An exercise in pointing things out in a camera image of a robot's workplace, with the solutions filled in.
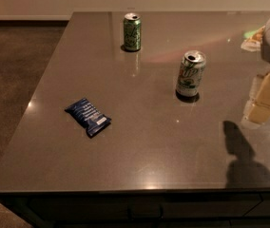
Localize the dark blue snack packet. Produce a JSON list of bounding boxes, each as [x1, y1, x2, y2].
[[65, 98, 111, 138]]

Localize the green soda can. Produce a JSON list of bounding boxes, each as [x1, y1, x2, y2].
[[124, 12, 142, 51]]

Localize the dark cabinet drawers under table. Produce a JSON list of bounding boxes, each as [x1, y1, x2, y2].
[[0, 192, 270, 228]]

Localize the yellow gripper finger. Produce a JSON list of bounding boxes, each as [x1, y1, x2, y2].
[[246, 71, 270, 124]]

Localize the white green 7up can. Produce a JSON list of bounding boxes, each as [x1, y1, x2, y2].
[[176, 50, 206, 97]]

